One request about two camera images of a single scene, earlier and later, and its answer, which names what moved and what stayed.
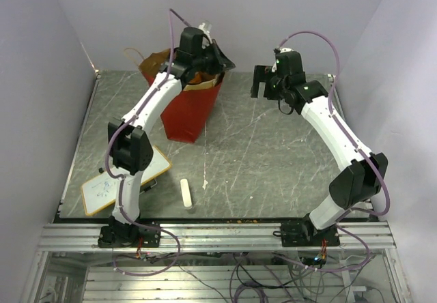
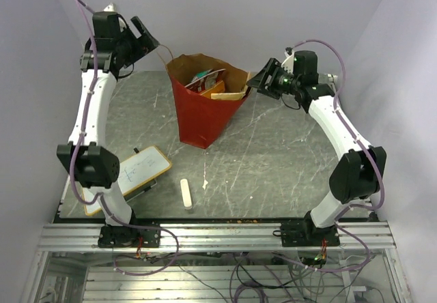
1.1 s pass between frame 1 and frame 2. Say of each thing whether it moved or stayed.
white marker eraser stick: stayed
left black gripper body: moved
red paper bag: moved
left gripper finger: moved
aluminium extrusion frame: stayed
